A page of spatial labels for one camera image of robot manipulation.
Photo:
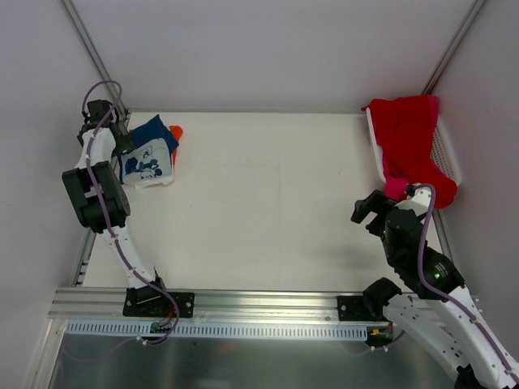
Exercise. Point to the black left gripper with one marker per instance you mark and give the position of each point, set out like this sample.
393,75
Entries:
122,142

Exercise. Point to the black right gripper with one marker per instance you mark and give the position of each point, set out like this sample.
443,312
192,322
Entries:
375,213

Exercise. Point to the navy blue t-shirt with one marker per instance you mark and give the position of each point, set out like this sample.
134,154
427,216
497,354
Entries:
152,129

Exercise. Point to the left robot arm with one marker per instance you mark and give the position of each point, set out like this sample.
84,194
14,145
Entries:
101,204

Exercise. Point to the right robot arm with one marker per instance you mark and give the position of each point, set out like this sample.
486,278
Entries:
463,343

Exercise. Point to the folded white t-shirt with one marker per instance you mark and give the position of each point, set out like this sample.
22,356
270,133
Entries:
148,165

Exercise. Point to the folded orange t-shirt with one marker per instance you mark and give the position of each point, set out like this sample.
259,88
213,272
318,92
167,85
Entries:
177,133

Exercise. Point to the white perforated plastic basket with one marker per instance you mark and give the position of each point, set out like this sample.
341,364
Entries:
442,153

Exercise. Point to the red t-shirt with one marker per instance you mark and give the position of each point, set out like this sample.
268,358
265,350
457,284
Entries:
409,138

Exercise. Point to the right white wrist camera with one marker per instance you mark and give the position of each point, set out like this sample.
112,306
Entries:
420,200

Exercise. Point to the left aluminium frame post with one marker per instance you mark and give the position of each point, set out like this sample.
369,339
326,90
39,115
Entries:
85,39

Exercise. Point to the aluminium frame post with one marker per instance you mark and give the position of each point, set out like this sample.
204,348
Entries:
85,39
464,28

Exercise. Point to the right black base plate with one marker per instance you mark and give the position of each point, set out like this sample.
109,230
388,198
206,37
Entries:
351,309

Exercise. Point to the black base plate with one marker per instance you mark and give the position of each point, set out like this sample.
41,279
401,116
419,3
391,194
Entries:
351,309
159,304

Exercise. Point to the right aluminium frame post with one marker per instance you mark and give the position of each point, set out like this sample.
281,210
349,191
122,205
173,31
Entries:
464,28

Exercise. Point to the aluminium mounting rail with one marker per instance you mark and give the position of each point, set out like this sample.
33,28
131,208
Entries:
211,306

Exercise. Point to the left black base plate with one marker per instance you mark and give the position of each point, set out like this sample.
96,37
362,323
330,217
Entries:
159,304

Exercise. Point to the white slotted cable duct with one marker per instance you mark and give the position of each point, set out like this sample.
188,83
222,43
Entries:
185,329

